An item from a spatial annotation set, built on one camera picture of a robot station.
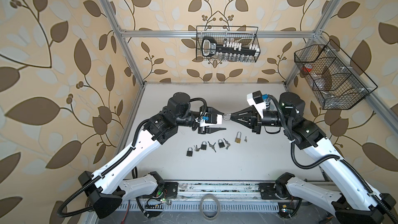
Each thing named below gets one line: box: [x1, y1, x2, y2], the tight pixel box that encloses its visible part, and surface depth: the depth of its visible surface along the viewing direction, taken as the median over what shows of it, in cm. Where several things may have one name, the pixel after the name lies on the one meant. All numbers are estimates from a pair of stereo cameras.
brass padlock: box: [234, 131, 242, 144], surface depth 93 cm
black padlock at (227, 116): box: [222, 113, 232, 121], surface depth 58 cm
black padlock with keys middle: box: [218, 138, 225, 149], surface depth 92 cm
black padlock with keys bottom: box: [200, 141, 217, 153], surface depth 91 cm
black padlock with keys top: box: [186, 144, 201, 157], surface depth 88 cm
